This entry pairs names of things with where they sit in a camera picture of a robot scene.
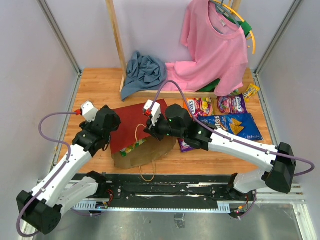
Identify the pink t-shirt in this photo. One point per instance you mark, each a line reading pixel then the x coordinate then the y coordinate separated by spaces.
pixel 218 48

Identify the wooden clothes rack frame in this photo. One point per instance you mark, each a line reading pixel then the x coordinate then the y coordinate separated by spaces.
pixel 117 37

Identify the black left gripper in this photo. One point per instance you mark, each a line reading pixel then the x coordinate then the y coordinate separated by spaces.
pixel 86 125

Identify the yellow M&M's candy bag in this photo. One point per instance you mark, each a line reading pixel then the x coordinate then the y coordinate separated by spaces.
pixel 250 92

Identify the crumpled blue cloth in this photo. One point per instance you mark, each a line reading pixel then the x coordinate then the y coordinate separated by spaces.
pixel 143 73

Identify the green snack bag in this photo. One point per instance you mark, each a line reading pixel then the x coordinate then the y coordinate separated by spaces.
pixel 235 93

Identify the purple Fox's candy bag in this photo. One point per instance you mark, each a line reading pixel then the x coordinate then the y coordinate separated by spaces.
pixel 233 104

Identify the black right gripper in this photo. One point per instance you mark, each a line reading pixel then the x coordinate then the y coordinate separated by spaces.
pixel 153 129

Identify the grey clothes hanger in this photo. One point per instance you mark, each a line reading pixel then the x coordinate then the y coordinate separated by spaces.
pixel 221 20

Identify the orange Fox's candy bag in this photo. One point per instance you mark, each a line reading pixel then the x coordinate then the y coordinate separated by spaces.
pixel 200 106

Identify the yellow clothes hanger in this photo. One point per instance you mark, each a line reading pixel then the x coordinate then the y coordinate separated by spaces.
pixel 229 11

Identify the small purple candy bag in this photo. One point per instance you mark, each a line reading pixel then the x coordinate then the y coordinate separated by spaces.
pixel 183 146

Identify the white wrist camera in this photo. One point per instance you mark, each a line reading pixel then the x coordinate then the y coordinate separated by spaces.
pixel 152 110
pixel 88 111

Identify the red brown paper bag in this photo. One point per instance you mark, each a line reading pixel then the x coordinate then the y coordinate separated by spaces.
pixel 131 130

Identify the green yellow candy bag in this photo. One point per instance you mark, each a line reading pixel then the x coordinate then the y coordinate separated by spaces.
pixel 125 151

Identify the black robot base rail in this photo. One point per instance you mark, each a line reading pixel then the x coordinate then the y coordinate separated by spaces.
pixel 165 192

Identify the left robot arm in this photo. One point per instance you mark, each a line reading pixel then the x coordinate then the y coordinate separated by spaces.
pixel 44 206

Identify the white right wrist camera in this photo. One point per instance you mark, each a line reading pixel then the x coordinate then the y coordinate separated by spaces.
pixel 152 110

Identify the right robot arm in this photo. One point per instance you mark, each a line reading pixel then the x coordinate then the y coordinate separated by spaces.
pixel 276 164

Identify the blue snack bag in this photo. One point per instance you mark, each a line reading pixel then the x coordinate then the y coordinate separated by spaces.
pixel 241 125

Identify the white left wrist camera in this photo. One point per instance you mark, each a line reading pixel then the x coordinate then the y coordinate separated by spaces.
pixel 88 111

